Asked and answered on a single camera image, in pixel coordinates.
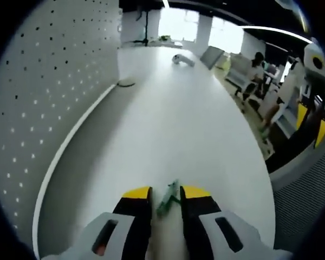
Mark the white bench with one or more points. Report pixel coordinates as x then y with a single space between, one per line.
238 73

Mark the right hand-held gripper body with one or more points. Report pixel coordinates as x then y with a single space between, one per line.
318 70

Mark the grey mesh chair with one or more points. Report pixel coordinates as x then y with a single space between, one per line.
300 195

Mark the white perforated mounting plate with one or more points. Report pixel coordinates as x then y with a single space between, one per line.
43 108

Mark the black kick scooter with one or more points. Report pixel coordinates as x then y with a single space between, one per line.
145 29

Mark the white curved device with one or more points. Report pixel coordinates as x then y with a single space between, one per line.
184 60

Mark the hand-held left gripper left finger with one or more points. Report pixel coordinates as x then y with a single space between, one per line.
132 230

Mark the green hook assembly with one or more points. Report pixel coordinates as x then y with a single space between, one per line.
168 199

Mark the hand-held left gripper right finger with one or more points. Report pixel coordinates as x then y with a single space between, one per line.
200 230

